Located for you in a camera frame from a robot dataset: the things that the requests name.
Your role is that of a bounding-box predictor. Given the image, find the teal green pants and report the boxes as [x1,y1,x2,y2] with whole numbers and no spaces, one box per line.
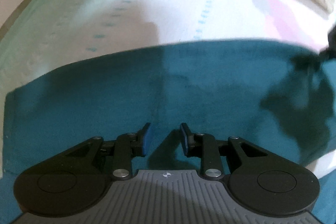
[1,40,335,223]

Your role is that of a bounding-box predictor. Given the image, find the floral white bed sheet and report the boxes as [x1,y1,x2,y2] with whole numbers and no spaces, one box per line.
[1,0,335,178]

